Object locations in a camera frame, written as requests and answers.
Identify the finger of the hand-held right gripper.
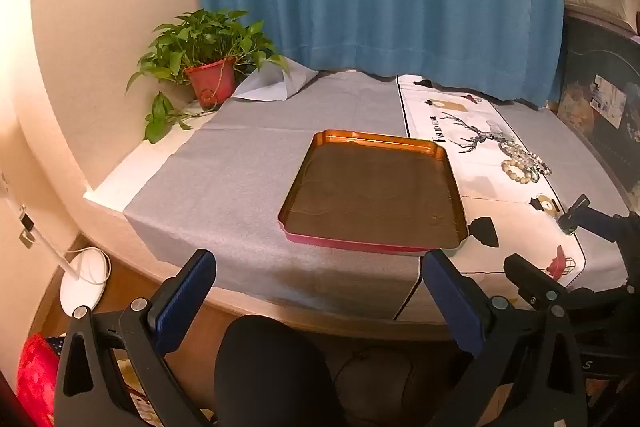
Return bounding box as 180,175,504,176
557,193,626,243
502,253,629,314

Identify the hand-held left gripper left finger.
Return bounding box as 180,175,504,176
52,248,218,427

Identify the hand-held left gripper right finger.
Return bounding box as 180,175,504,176
421,248,588,427

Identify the pile of beaded bracelets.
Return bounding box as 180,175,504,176
500,139,553,185

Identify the large amber bead bracelet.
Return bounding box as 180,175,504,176
501,158,533,185

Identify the orange metal tray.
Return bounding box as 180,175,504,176
277,129,470,255

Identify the white floor lamp base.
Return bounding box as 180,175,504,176
27,227,112,319

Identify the white printed table runner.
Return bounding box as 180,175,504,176
392,74,628,323

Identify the yellowish picture sticker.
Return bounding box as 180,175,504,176
560,82,596,130

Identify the dark round floor object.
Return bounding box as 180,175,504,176
332,347,421,427

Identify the white photo card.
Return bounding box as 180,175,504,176
590,74,628,128

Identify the grey tablecloth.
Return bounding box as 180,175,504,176
122,55,626,323

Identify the red cloth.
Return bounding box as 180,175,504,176
16,332,61,427

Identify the green plant in red pot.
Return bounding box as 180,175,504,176
126,8,291,145

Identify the small black white wall fitting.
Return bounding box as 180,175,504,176
17,206,36,248

